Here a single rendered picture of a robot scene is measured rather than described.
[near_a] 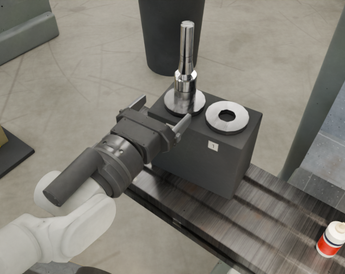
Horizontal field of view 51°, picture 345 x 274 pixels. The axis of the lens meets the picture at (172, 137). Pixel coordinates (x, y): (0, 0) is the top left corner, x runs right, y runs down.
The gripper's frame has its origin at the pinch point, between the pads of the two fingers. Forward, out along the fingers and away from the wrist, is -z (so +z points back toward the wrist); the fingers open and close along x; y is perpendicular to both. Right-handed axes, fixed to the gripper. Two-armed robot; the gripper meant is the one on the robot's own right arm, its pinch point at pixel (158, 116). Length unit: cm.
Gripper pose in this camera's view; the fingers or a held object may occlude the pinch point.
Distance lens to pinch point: 69.7
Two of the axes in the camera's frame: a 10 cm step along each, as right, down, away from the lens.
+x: -8.5, -4.0, 3.5
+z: -5.3, 6.3, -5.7
